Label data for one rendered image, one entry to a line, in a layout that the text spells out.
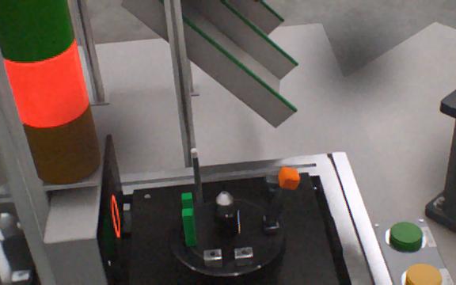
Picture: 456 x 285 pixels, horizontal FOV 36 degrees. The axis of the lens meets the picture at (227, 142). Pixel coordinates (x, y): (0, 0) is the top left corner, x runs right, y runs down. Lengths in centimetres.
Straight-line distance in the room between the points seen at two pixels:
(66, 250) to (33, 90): 12
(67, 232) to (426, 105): 90
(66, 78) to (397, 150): 80
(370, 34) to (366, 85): 200
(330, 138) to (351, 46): 205
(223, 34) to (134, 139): 28
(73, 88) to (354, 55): 272
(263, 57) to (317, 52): 37
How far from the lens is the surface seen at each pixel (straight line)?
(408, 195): 110
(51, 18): 45
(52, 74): 46
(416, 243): 86
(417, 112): 128
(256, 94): 97
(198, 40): 94
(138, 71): 142
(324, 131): 121
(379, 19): 347
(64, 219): 51
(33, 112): 48
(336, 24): 341
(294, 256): 84
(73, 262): 51
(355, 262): 85
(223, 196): 80
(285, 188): 80
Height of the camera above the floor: 158
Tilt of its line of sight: 37 degrees down
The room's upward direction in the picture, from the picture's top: 4 degrees counter-clockwise
